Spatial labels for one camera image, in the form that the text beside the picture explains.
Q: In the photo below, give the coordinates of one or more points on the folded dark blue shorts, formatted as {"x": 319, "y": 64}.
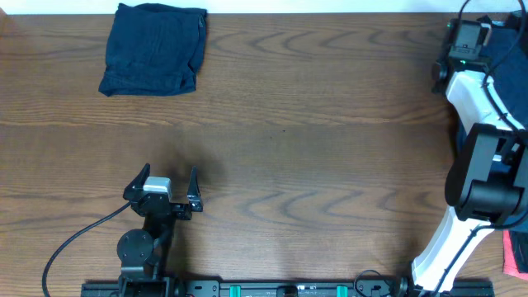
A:
{"x": 154, "y": 50}

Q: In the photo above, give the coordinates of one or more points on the black garment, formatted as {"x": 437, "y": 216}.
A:
{"x": 520, "y": 251}

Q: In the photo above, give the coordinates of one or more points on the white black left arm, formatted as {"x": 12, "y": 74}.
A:
{"x": 144, "y": 252}

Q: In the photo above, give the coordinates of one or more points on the blue denim shorts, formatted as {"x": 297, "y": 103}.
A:
{"x": 487, "y": 184}

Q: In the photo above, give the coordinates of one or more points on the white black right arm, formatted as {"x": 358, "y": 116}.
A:
{"x": 436, "y": 268}

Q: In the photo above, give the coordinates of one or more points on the red garment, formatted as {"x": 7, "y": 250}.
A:
{"x": 510, "y": 267}

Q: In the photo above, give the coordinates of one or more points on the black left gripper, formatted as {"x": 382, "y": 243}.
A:
{"x": 163, "y": 207}

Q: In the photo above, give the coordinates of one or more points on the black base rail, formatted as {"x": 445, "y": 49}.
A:
{"x": 369, "y": 287}

